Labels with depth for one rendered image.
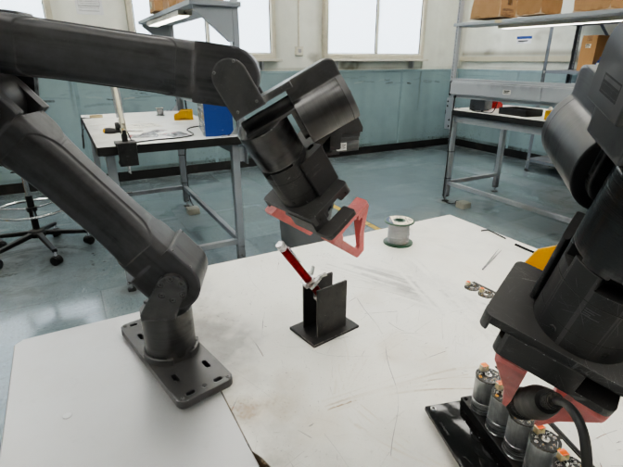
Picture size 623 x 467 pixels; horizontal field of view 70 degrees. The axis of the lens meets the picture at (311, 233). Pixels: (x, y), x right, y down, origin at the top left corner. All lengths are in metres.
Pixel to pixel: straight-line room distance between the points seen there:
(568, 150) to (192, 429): 0.43
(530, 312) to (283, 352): 0.37
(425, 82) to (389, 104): 0.62
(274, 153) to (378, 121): 5.35
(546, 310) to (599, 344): 0.03
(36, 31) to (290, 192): 0.29
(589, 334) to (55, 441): 0.49
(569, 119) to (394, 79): 5.61
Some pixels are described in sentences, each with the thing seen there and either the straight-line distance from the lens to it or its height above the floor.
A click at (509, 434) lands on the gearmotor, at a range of 0.48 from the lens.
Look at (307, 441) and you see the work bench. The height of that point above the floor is 0.75.
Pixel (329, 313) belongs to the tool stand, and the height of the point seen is 0.78.
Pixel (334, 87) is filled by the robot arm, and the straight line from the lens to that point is 0.48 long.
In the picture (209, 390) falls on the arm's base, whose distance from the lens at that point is 0.55.
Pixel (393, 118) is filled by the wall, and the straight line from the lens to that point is 5.96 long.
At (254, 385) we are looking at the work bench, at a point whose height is 0.75.
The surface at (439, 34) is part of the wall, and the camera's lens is 6.37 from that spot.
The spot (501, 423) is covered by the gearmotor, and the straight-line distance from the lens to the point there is 0.50.
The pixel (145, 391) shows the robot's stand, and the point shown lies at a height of 0.75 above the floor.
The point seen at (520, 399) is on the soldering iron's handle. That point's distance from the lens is 0.33.
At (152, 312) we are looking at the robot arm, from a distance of 0.55.
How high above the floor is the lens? 1.11
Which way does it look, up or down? 21 degrees down
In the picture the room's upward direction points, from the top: straight up
